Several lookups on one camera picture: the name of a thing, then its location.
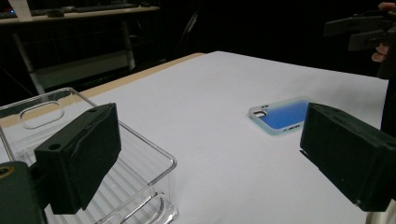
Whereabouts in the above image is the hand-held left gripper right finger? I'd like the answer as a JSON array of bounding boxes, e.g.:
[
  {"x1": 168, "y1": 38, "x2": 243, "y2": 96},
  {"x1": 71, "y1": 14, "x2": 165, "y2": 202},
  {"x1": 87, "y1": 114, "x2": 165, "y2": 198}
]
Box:
[{"x1": 299, "y1": 102, "x2": 396, "y2": 213}]

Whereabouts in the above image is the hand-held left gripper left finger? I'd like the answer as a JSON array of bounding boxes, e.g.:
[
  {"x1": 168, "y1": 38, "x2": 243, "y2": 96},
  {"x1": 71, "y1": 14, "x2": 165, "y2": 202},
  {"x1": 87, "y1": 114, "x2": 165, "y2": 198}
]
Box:
[{"x1": 33, "y1": 102, "x2": 123, "y2": 216}]

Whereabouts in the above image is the clear plastic storage bin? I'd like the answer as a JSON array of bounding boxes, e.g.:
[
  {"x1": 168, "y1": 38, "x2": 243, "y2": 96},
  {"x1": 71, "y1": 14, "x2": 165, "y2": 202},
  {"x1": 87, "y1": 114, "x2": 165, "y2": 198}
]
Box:
[{"x1": 0, "y1": 87, "x2": 180, "y2": 224}]

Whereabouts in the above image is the frosted blue phone case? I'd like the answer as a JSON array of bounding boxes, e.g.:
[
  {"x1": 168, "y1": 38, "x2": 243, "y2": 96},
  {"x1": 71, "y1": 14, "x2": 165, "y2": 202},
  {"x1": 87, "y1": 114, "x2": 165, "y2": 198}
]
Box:
[{"x1": 247, "y1": 96, "x2": 312, "y2": 137}]

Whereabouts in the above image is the white-framed desk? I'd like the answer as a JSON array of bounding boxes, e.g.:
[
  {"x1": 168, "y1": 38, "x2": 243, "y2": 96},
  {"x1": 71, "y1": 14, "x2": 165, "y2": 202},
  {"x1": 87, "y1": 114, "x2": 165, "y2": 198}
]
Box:
[{"x1": 0, "y1": 4, "x2": 162, "y2": 94}]

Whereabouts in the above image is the white table sheet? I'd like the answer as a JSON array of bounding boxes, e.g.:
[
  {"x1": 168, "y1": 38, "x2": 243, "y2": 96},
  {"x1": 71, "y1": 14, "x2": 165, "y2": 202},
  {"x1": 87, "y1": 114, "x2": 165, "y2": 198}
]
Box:
[{"x1": 0, "y1": 50, "x2": 390, "y2": 224}]

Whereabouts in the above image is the black computer mouse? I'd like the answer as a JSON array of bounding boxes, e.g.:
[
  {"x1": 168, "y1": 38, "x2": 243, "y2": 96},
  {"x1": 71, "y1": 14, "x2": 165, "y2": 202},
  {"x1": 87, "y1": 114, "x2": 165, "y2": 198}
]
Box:
[{"x1": 46, "y1": 8, "x2": 65, "y2": 19}]

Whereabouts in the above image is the black keyboard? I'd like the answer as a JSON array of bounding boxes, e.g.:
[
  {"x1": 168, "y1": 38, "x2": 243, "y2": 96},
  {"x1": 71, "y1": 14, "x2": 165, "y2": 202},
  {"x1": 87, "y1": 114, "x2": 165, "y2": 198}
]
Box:
[{"x1": 74, "y1": 2, "x2": 139, "y2": 13}]

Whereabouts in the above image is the white upright post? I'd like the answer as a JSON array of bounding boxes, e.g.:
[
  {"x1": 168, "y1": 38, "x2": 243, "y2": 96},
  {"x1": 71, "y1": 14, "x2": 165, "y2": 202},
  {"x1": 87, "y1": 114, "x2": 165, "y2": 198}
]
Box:
[{"x1": 7, "y1": 0, "x2": 34, "y2": 22}]

